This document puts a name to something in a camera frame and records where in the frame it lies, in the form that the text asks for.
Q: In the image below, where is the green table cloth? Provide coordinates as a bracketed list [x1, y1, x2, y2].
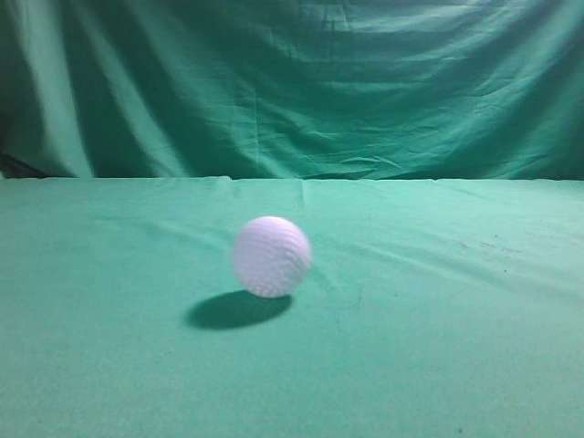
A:
[1, 177, 583, 437]

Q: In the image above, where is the green backdrop curtain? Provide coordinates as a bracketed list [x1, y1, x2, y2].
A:
[1, 1, 583, 180]

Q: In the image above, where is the white dimpled golf ball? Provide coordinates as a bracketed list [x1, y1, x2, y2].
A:
[233, 215, 312, 298]

